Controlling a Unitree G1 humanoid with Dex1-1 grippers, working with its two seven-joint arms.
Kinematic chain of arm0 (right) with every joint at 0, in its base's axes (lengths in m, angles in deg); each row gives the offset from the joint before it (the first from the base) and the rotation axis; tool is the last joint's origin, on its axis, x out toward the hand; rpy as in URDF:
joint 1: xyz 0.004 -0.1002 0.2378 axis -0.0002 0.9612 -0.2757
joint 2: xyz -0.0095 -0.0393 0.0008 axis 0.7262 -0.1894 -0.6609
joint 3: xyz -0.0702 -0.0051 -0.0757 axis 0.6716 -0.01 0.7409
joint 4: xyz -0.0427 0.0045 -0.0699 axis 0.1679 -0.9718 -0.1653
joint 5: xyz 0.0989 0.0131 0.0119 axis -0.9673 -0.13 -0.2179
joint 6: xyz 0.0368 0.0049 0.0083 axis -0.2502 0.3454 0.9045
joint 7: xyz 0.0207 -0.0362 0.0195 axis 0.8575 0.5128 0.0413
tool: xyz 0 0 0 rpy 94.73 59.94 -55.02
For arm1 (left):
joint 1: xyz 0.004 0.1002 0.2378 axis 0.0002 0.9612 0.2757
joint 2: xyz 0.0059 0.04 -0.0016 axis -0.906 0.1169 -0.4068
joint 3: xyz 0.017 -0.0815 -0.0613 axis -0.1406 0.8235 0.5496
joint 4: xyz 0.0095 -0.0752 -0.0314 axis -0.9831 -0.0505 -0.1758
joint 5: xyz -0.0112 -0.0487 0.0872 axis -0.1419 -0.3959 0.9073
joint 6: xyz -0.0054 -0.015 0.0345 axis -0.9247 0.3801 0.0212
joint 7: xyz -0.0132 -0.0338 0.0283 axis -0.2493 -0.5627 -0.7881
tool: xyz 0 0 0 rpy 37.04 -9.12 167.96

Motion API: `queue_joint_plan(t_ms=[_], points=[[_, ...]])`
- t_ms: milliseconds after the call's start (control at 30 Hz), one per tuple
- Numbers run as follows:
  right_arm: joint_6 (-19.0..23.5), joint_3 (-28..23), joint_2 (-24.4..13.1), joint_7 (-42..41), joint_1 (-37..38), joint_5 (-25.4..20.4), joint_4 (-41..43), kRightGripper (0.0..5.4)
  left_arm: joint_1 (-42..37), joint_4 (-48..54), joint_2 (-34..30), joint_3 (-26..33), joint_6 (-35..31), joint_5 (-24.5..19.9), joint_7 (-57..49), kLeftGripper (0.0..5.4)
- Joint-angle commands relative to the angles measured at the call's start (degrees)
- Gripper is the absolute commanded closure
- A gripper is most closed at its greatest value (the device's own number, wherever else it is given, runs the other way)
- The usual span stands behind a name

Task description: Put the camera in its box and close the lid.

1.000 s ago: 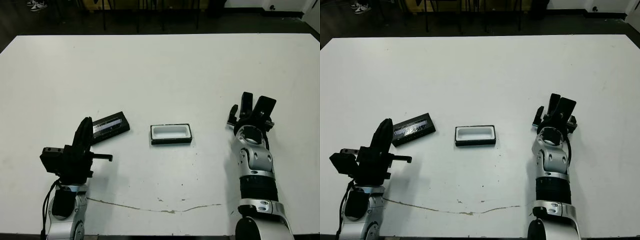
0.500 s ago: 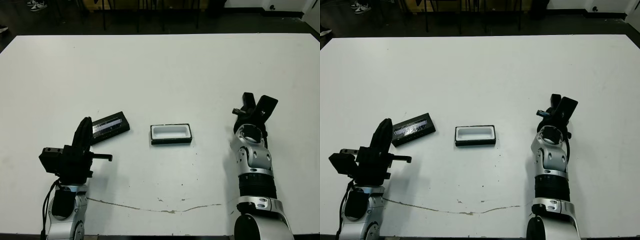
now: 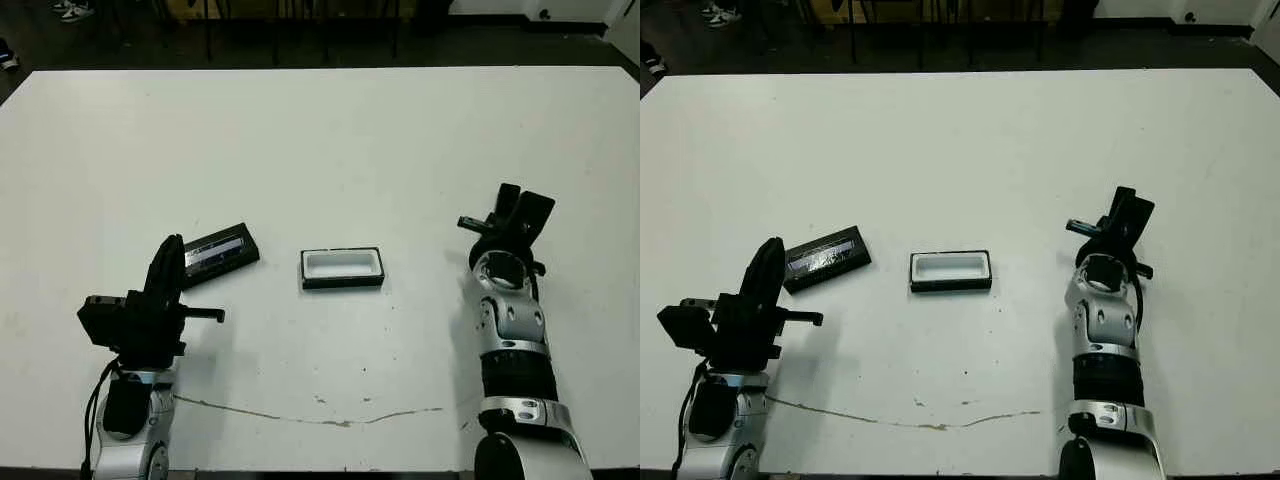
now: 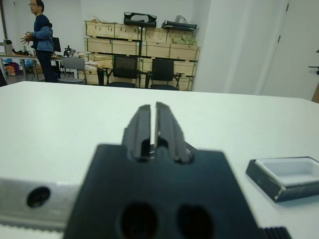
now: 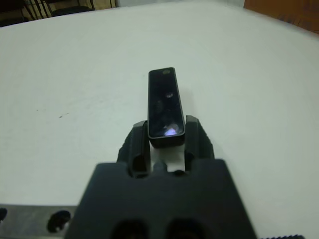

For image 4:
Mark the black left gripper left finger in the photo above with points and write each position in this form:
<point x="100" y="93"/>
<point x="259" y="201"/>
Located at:
<point x="139" y="129"/>

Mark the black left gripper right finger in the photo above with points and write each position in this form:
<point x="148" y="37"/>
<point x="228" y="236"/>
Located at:
<point x="169" y="129"/>

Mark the black box base white insert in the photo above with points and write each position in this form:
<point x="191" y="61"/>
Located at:
<point x="264" y="179"/>

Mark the black mesh office chair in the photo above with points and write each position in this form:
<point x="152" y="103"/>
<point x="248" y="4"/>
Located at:
<point x="162" y="69"/>
<point x="125" y="66"/>

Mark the pale wooden crate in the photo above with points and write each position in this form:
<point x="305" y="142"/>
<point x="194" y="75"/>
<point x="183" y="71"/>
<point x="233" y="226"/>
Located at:
<point x="125" y="47"/>
<point x="99" y="30"/>
<point x="155" y="35"/>
<point x="158" y="49"/>
<point x="98" y="46"/>
<point x="127" y="32"/>
<point x="184" y="52"/>
<point x="180" y="38"/>

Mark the black stand pole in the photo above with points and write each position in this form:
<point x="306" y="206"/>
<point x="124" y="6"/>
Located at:
<point x="141" y="44"/>

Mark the grey plastic chair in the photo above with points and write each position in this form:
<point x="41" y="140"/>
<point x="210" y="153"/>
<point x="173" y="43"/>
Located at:
<point x="73" y="64"/>

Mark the flat black case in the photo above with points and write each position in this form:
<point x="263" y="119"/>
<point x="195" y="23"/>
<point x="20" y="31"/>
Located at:
<point x="179" y="25"/>

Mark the small black desk device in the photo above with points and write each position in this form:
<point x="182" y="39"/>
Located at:
<point x="67" y="51"/>

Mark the clear plastic wrap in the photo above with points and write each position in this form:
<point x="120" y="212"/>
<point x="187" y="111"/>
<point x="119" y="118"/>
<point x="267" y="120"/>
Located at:
<point x="180" y="18"/>

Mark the black computer monitor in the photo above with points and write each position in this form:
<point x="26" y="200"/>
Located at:
<point x="56" y="44"/>

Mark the person in navy sweater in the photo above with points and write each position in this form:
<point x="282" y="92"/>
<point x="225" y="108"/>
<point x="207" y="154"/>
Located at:
<point x="43" y="39"/>

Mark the grey work desk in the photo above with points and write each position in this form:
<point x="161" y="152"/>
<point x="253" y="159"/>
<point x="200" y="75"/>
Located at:
<point x="25" y="56"/>

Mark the pink orange bag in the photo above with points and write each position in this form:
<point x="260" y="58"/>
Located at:
<point x="12" y="69"/>

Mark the white door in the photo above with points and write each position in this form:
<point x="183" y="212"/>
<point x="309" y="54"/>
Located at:
<point x="294" y="49"/>

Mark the brown cardboard sheet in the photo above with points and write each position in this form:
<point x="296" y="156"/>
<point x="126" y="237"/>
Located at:
<point x="316" y="94"/>

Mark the white desk appliance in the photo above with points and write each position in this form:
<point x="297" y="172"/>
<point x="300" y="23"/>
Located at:
<point x="8" y="46"/>

